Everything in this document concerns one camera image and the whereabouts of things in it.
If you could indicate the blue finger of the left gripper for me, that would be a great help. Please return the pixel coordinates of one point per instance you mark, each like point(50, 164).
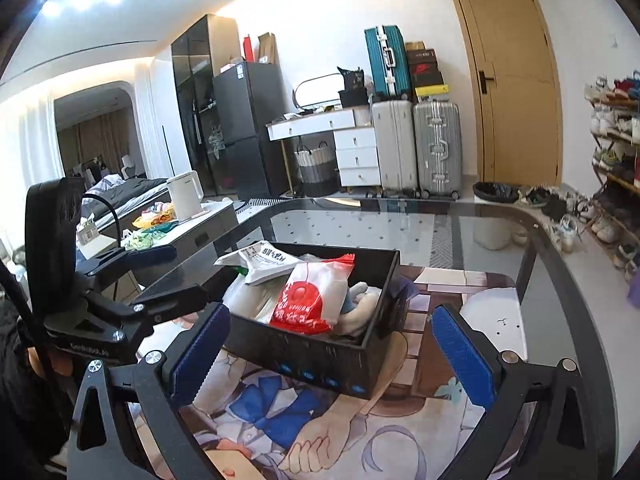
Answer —
point(119, 261)

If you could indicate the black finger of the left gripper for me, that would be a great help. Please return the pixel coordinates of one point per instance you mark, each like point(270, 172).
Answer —
point(165, 305)

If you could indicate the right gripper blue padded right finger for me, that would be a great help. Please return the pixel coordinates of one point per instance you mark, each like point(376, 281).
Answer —
point(559, 442)

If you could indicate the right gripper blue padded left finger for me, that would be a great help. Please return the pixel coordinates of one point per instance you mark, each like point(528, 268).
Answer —
point(105, 444)

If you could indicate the green white granule packet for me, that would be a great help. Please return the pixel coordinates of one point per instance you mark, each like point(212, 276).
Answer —
point(261, 261)

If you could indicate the red white plastic bag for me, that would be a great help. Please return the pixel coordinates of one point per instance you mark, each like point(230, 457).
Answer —
point(313, 296)

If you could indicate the person's left hand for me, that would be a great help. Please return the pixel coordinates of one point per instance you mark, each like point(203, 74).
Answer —
point(60, 362)

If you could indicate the grey side table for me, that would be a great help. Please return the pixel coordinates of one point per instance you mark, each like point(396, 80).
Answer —
point(187, 237)

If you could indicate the white electric kettle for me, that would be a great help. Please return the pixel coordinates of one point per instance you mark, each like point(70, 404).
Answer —
point(186, 195)

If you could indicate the anime printed desk mat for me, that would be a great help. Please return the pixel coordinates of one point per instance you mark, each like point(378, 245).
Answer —
point(256, 424)

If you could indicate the black storage box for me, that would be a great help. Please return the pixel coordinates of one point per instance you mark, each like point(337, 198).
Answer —
point(349, 367)

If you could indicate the black refrigerator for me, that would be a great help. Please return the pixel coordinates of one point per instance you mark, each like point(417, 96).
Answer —
point(249, 98)

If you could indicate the woven laundry basket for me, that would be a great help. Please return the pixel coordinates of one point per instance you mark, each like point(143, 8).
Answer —
point(317, 168)

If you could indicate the black glass cabinet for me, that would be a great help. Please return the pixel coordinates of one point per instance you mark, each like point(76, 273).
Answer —
point(197, 57)

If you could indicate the oval mirror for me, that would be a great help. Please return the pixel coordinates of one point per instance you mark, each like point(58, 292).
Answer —
point(321, 91)

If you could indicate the white desk with drawers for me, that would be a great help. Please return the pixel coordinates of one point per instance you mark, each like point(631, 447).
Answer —
point(354, 140)

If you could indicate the black bag on desk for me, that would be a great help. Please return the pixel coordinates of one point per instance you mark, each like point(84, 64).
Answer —
point(355, 92)

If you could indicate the white suitcase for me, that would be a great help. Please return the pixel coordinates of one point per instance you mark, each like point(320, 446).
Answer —
point(393, 127)

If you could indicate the silver suitcase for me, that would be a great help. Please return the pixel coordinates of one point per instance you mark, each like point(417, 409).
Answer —
point(438, 148)

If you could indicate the wooden door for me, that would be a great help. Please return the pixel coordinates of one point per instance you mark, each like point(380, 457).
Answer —
point(516, 91)

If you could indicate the teal suitcase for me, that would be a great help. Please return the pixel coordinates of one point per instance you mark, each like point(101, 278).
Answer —
point(388, 62)

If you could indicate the shoe rack with shoes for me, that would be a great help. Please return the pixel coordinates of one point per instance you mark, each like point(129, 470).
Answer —
point(611, 214)

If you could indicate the stacked shoe boxes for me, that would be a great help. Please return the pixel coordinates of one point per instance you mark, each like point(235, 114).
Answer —
point(426, 78)

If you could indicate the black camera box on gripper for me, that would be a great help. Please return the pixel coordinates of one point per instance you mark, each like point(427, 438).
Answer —
point(51, 216)

